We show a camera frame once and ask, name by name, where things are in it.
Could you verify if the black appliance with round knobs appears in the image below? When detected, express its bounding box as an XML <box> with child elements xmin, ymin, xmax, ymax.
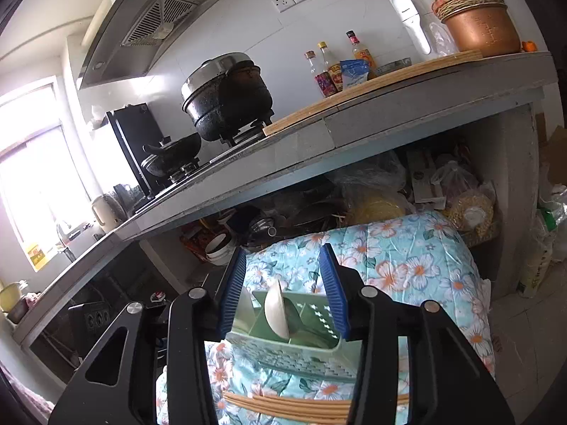
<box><xmin>68</xmin><ymin>302</ymin><xmax>112</xmax><ymax>342</ymax></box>

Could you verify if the white rice sack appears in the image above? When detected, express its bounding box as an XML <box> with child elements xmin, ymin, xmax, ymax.
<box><xmin>517</xmin><ymin>207</ymin><xmax>560</xmax><ymax>300</ymax></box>

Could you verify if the copper pot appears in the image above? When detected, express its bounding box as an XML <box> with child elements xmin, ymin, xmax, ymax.
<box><xmin>440</xmin><ymin>4</ymin><xmax>522</xmax><ymax>54</ymax></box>

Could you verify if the crumpled clear plastic bag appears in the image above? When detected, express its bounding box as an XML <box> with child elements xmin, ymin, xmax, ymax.
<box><xmin>328</xmin><ymin>151</ymin><xmax>409</xmax><ymax>213</ymax></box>

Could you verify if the white carton box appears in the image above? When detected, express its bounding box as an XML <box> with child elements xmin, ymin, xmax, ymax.
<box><xmin>406</xmin><ymin>149</ymin><xmax>449</xmax><ymax>212</ymax></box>

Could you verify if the wooden cutting board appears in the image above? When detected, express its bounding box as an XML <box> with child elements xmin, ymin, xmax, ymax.
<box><xmin>262</xmin><ymin>50</ymin><xmax>484</xmax><ymax>136</ymax></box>

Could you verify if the black splash guard panel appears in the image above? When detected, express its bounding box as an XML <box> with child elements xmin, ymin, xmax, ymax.
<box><xmin>105</xmin><ymin>103</ymin><xmax>168</xmax><ymax>199</ymax></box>

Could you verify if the concrete kitchen counter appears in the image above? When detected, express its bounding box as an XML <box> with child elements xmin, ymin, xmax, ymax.
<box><xmin>13</xmin><ymin>51</ymin><xmax>556</xmax><ymax>350</ymax></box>

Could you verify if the beige plastic spoon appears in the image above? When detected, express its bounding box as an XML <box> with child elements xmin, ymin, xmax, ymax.
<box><xmin>264</xmin><ymin>280</ymin><xmax>291</xmax><ymax>339</ymax></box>

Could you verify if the steel pot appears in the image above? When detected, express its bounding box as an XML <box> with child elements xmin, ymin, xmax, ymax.
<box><xmin>246</xmin><ymin>212</ymin><xmax>285</xmax><ymax>245</ymax></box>

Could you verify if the metal tin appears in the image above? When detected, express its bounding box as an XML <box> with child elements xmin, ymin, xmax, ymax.
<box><xmin>376</xmin><ymin>57</ymin><xmax>412</xmax><ymax>76</ymax></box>

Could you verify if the woven basket tray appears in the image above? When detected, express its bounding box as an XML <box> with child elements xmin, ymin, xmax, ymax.
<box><xmin>432</xmin><ymin>0</ymin><xmax>508</xmax><ymax>24</ymax></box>

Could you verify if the stack of white bowls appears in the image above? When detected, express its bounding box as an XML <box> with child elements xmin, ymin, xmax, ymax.
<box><xmin>204</xmin><ymin>231</ymin><xmax>238</xmax><ymax>267</ymax></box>

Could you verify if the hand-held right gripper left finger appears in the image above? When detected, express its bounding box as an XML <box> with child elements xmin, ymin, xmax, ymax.
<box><xmin>48</xmin><ymin>247</ymin><xmax>248</xmax><ymax>425</ymax></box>

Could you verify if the yellow sticker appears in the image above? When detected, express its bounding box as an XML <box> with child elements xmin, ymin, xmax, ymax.
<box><xmin>26</xmin><ymin>243</ymin><xmax>52</xmax><ymax>272</ymax></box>

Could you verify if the blue seasoning packet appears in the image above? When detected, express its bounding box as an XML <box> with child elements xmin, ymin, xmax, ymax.
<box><xmin>339</xmin><ymin>59</ymin><xmax>371</xmax><ymax>90</ymax></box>

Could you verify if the black wok with lid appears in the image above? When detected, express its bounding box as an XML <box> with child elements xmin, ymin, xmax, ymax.
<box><xmin>142</xmin><ymin>133</ymin><xmax>203</xmax><ymax>179</ymax></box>

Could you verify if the red-capped dark sauce bottle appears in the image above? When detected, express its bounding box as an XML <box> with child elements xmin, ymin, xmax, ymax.
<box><xmin>304</xmin><ymin>50</ymin><xmax>337</xmax><ymax>98</ymax></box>

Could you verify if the red-capped amber sauce bottle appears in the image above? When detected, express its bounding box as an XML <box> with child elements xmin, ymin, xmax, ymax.
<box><xmin>346</xmin><ymin>31</ymin><xmax>378</xmax><ymax>78</ymax></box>

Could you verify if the small clear plastic bag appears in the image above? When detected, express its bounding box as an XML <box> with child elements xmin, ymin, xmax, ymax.
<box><xmin>429</xmin><ymin>22</ymin><xmax>460</xmax><ymax>57</ymax></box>

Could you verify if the cardboard box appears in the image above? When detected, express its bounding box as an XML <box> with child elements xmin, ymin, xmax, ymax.
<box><xmin>534</xmin><ymin>113</ymin><xmax>567</xmax><ymax>187</ymax></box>

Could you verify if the cream thermos jug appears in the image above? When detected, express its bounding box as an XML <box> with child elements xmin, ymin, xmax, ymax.
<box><xmin>91</xmin><ymin>193</ymin><xmax>121</xmax><ymax>234</ymax></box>

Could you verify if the metal faucet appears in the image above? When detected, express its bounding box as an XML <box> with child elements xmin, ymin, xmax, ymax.
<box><xmin>56</xmin><ymin>220</ymin><xmax>79</xmax><ymax>249</ymax></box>

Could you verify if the green star-cut utensil holder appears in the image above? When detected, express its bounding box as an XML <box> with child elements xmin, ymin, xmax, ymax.
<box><xmin>224</xmin><ymin>290</ymin><xmax>359</xmax><ymax>384</ymax></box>

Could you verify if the red food packet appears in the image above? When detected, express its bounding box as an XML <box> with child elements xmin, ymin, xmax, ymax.
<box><xmin>181</xmin><ymin>223</ymin><xmax>222</xmax><ymax>258</ymax></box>

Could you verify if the yellow-green pot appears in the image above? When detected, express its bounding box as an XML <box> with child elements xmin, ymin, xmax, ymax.
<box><xmin>0</xmin><ymin>280</ymin><xmax>28</xmax><ymax>316</ymax></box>

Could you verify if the steel pot lid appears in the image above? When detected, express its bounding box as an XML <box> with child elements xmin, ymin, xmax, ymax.
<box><xmin>181</xmin><ymin>52</ymin><xmax>253</xmax><ymax>98</ymax></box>

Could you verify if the dark mug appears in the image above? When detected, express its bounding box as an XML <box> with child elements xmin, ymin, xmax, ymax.
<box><xmin>113</xmin><ymin>183</ymin><xmax>134</xmax><ymax>208</ymax></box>

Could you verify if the green and white bag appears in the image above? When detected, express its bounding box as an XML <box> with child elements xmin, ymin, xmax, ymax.
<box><xmin>537</xmin><ymin>185</ymin><xmax>567</xmax><ymax>249</ymax></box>

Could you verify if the yellow food bag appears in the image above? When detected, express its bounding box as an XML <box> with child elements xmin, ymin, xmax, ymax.
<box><xmin>349</xmin><ymin>187</ymin><xmax>409</xmax><ymax>227</ymax></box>

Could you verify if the gas stove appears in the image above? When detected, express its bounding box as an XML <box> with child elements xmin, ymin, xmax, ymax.
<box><xmin>133</xmin><ymin>115</ymin><xmax>275</xmax><ymax>215</ymax></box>

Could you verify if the bag of yellow beans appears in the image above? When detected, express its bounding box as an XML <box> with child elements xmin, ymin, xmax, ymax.
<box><xmin>444</xmin><ymin>181</ymin><xmax>498</xmax><ymax>249</ymax></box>

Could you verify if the range hood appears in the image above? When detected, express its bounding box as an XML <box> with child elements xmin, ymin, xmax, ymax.
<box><xmin>79</xmin><ymin>0</ymin><xmax>247</xmax><ymax>90</ymax></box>

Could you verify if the floral blue blanket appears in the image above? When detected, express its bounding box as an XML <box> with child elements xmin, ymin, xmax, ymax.
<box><xmin>155</xmin><ymin>210</ymin><xmax>497</xmax><ymax>425</ymax></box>

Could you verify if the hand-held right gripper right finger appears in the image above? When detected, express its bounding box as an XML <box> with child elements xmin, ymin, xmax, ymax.
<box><xmin>319</xmin><ymin>243</ymin><xmax>515</xmax><ymax>425</ymax></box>

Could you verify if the white electric kettle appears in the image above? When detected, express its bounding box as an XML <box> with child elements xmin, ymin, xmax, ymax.
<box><xmin>388</xmin><ymin>0</ymin><xmax>459</xmax><ymax>57</ymax></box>

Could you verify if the pink plastic bag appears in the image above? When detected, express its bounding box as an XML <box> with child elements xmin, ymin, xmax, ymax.
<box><xmin>431</xmin><ymin>160</ymin><xmax>483</xmax><ymax>202</ymax></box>

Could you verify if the large black pot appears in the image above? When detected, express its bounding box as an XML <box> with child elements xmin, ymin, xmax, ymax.
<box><xmin>181</xmin><ymin>59</ymin><xmax>274</xmax><ymax>142</ymax></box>

